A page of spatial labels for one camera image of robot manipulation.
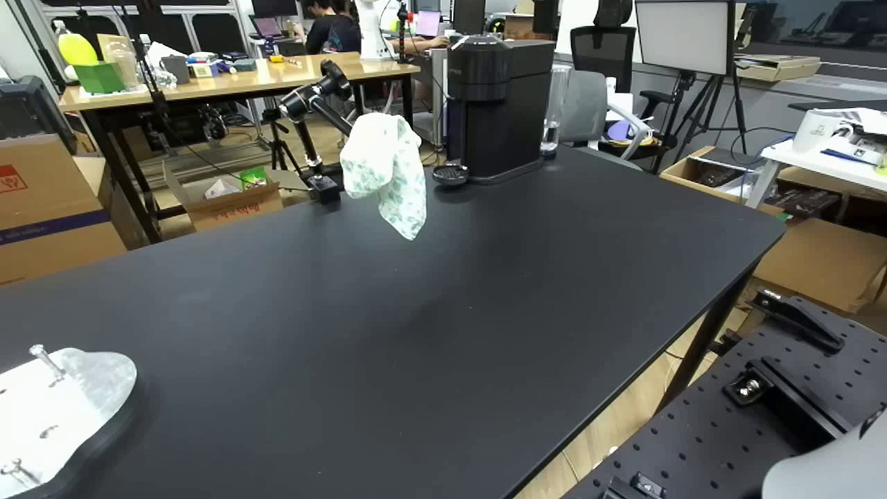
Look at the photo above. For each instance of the white green patterned cloth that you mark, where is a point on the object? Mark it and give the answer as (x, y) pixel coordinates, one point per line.
(385, 162)

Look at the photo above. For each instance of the black round disc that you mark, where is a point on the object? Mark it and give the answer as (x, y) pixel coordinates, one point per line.
(450, 176)

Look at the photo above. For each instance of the black tower box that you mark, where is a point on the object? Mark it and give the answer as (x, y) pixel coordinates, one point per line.
(497, 100)

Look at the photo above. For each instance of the grey office chair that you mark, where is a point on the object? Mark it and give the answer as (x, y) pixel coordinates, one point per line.
(580, 107)

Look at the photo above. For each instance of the wooden background table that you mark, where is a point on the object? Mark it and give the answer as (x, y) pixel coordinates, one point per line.
(110, 114)

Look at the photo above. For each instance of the open cardboard box floor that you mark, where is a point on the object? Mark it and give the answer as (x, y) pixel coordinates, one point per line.
(231, 198)

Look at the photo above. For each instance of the seated person background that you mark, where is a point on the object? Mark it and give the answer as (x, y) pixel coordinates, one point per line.
(333, 28)

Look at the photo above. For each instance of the white projector screen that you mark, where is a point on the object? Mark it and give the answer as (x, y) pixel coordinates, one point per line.
(686, 33)

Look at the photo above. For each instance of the black tripod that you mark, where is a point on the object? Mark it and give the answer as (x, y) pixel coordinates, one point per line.
(691, 118)

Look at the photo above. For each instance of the black perforated breadboard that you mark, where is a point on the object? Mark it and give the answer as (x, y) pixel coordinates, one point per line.
(802, 377)

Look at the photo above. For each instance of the cardboard box right floor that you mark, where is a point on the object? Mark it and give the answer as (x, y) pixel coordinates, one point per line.
(824, 261)

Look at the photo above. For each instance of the large cardboard box left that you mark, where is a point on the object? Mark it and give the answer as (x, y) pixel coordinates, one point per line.
(48, 213)

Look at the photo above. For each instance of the white table with papers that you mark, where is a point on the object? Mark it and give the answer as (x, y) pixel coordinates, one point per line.
(837, 141)

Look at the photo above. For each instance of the yellow green object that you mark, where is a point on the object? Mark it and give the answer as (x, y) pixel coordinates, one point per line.
(76, 47)

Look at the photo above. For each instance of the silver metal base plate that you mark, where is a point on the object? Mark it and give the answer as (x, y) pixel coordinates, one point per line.
(52, 405)

